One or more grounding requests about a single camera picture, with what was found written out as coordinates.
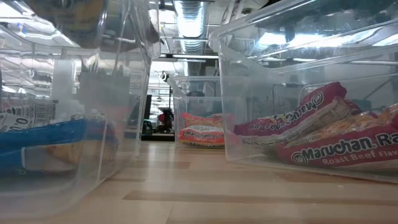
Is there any red Maruchan ramen pack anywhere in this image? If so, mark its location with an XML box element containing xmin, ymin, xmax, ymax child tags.
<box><xmin>275</xmin><ymin>104</ymin><xmax>398</xmax><ymax>172</ymax></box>
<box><xmin>233</xmin><ymin>82</ymin><xmax>363</xmax><ymax>149</ymax></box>

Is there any clear plastic bin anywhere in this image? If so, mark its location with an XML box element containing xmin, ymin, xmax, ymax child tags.
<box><xmin>167</xmin><ymin>75</ymin><xmax>246</xmax><ymax>149</ymax></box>
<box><xmin>208</xmin><ymin>0</ymin><xmax>398</xmax><ymax>184</ymax></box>
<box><xmin>0</xmin><ymin>0</ymin><xmax>162</xmax><ymax>218</ymax></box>

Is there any silver ventilation duct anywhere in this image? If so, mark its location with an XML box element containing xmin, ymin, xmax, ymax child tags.
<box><xmin>172</xmin><ymin>0</ymin><xmax>215</xmax><ymax>55</ymax></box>

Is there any blue Maruchan ramen pack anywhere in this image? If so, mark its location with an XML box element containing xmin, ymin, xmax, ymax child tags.
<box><xmin>0</xmin><ymin>141</ymin><xmax>118</xmax><ymax>175</ymax></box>
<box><xmin>0</xmin><ymin>104</ymin><xmax>88</xmax><ymax>151</ymax></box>

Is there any orange Maruchan ramen pack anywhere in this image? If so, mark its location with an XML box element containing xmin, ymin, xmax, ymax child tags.
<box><xmin>178</xmin><ymin>125</ymin><xmax>226</xmax><ymax>147</ymax></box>
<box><xmin>182</xmin><ymin>112</ymin><xmax>224</xmax><ymax>128</ymax></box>

